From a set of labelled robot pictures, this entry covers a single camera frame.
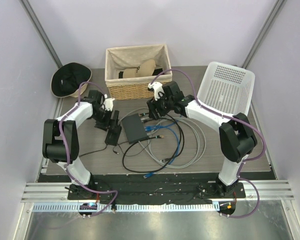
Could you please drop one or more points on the black power adapter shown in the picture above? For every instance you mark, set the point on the black power adapter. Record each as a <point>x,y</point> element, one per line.
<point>113,135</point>

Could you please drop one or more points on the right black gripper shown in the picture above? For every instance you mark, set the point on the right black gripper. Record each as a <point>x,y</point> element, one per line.
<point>152,107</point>

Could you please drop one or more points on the black and beige bucket hat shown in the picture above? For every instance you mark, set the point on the black and beige bucket hat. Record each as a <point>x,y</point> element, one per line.
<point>66,81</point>

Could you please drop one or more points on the beige cap in basket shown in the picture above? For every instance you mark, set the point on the beige cap in basket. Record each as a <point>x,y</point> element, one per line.
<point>146,69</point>

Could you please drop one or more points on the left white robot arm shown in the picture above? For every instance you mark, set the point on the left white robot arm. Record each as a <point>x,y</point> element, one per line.
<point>61,142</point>

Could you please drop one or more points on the black network switch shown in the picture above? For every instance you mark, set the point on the black network switch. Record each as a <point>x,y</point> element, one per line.
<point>134,129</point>

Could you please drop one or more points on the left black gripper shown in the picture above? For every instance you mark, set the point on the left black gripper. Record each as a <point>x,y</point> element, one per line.
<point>103,126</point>

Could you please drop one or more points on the white slotted cable duct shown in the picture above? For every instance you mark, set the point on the white slotted cable duct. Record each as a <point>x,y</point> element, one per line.
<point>83,207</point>

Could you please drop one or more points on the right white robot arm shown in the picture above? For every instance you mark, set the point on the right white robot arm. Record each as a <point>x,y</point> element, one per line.
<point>237,137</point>

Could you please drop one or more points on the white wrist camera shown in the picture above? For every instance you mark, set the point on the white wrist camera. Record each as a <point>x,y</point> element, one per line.
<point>108,103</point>
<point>157,89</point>

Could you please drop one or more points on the wicker basket with liner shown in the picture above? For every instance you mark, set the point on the wicker basket with liner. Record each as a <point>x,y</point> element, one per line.
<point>117,59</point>

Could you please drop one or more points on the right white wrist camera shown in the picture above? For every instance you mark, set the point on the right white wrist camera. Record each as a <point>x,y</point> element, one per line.
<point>157,89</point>

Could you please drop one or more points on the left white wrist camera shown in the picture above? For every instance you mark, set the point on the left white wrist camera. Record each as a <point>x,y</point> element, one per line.
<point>108,103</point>

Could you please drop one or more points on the white plastic perforated basket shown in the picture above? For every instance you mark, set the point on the white plastic perforated basket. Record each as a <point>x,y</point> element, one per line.
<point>226,89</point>

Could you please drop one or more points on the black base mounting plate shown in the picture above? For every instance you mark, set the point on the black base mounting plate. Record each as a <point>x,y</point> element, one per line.
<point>157,183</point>

